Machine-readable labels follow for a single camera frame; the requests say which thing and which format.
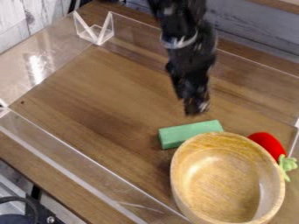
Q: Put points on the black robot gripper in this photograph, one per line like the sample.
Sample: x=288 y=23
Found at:
x=188 y=66

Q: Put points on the green foam block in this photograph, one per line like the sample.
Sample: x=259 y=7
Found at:
x=172 y=136

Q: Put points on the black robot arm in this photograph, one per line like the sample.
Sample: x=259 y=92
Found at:
x=190 y=40

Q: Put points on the brown wooden bowl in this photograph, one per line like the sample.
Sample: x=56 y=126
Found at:
x=226 y=180

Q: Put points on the red plush strawberry toy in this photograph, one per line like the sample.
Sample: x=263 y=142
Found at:
x=270 y=143

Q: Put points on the clear acrylic front barrier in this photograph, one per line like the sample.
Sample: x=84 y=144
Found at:
x=98 y=162

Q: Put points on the black equipment base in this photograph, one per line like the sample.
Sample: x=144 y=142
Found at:
x=20 y=210

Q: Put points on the clear acrylic corner bracket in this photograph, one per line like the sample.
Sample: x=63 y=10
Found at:
x=95 y=34

